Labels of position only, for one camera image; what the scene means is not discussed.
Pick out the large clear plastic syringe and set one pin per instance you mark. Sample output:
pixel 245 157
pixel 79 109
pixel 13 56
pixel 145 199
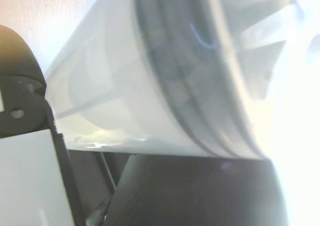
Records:
pixel 150 86

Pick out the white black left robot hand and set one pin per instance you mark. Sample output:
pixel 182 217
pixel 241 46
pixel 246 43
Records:
pixel 175 198

